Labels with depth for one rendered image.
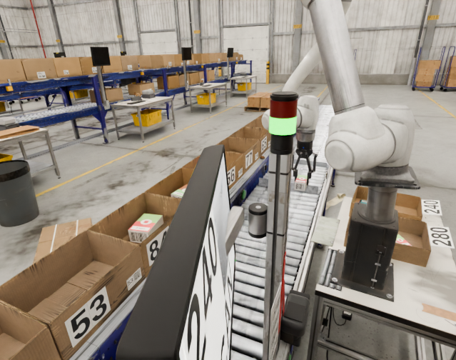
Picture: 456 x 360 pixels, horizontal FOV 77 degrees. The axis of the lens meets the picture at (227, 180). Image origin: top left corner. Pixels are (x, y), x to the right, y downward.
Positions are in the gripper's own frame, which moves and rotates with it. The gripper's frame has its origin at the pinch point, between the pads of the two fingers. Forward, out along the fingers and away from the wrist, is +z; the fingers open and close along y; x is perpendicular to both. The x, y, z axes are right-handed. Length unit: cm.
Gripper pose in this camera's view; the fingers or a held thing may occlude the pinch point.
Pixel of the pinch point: (302, 178)
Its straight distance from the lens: 153.6
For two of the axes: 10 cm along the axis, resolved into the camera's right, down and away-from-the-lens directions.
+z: 0.3, 9.1, 4.1
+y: -9.2, -1.3, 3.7
